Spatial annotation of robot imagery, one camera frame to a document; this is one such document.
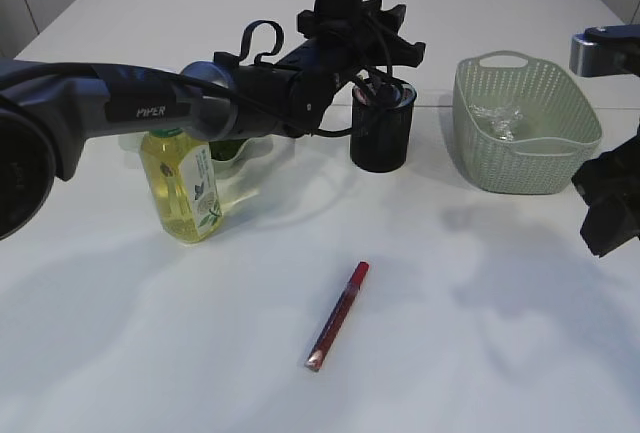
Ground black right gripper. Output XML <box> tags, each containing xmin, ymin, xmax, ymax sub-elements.
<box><xmin>571</xmin><ymin>135</ymin><xmax>639</xmax><ymax>257</ymax></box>

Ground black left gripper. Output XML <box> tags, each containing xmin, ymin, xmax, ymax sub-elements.
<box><xmin>274</xmin><ymin>0</ymin><xmax>426</xmax><ymax>136</ymax></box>

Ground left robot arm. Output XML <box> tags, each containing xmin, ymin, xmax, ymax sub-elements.
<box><xmin>1</xmin><ymin>0</ymin><xmax>426</xmax><ymax>237</ymax></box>

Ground clear plastic sheet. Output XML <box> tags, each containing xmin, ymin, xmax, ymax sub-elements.
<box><xmin>469</xmin><ymin>104</ymin><xmax>526</xmax><ymax>142</ymax></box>

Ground purple artificial grape bunch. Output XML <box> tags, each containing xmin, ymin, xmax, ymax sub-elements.
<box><xmin>209</xmin><ymin>139</ymin><xmax>246</xmax><ymax>162</ymax></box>

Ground green plastic woven basket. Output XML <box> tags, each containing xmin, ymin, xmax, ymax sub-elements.
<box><xmin>452</xmin><ymin>51</ymin><xmax>603</xmax><ymax>195</ymax></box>

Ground blue capped scissors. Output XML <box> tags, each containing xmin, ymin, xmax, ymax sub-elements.
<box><xmin>397</xmin><ymin>83</ymin><xmax>417</xmax><ymax>108</ymax></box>

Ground green tea plastic bottle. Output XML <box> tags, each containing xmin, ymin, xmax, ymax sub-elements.
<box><xmin>140</xmin><ymin>129</ymin><xmax>223</xmax><ymax>244</ymax></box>

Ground pink capped scissors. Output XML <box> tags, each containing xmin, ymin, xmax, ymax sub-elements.
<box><xmin>352</xmin><ymin>86</ymin><xmax>369</xmax><ymax>105</ymax></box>

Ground red glitter pen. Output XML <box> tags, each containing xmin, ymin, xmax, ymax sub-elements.
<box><xmin>304</xmin><ymin>261</ymin><xmax>370</xmax><ymax>372</ymax></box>

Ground black mesh pen holder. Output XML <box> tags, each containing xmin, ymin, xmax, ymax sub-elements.
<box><xmin>350</xmin><ymin>93</ymin><xmax>415</xmax><ymax>173</ymax></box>

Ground pale green ruffled plate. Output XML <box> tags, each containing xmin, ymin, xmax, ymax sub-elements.
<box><xmin>118</xmin><ymin>133</ymin><xmax>274</xmax><ymax>179</ymax></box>

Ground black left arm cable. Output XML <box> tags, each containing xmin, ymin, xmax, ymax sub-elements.
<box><xmin>238</xmin><ymin>19</ymin><xmax>285</xmax><ymax>62</ymax></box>

